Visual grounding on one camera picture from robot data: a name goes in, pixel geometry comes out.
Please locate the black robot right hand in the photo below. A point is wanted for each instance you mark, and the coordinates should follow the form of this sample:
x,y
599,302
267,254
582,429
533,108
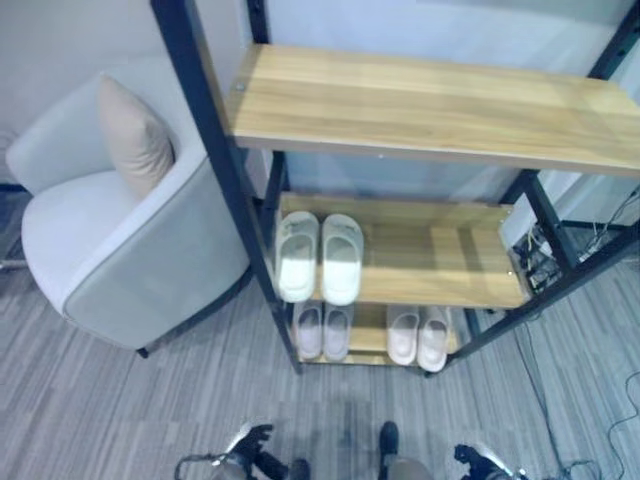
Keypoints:
x,y
472,462

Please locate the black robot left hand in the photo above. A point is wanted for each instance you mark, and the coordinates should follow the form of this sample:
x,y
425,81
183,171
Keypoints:
x,y
252,440

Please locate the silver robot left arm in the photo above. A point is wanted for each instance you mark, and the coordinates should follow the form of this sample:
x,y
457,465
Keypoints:
x,y
235,470

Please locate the dark robot left foot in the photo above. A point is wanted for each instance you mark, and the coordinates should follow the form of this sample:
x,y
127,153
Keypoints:
x,y
301,469

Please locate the dark robot foot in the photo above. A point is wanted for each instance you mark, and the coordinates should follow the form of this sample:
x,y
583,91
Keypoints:
x,y
389,440
301,469

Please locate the silver robot right leg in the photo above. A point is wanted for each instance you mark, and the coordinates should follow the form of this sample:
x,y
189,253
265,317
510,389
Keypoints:
x,y
407,470

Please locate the dark robot right foot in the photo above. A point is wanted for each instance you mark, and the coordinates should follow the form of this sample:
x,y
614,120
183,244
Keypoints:
x,y
389,440

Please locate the pale pink slipper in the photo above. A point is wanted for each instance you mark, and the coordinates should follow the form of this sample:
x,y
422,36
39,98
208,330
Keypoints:
x,y
308,332
337,334

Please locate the beige slipper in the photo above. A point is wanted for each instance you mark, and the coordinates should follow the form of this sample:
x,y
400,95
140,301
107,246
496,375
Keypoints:
x,y
403,334
433,342

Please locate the small wooden shelf board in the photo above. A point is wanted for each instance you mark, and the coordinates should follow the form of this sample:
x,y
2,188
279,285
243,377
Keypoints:
x,y
370,332

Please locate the white slipper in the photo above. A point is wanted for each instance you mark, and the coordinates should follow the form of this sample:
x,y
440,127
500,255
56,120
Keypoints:
x,y
341,262
297,260

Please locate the medium wooden shelf board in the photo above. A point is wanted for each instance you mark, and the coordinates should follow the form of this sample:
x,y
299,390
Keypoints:
x,y
430,260

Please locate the light grey armchair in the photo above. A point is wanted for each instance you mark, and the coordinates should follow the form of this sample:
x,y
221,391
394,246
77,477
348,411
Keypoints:
x,y
125,270

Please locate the beige cushion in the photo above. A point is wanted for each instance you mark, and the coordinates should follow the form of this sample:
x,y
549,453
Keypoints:
x,y
132,137

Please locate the large wooden shelf board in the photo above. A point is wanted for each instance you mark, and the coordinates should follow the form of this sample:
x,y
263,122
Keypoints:
x,y
425,105

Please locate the black metal shoe rack frame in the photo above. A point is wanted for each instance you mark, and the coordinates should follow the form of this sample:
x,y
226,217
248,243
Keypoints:
x,y
202,95

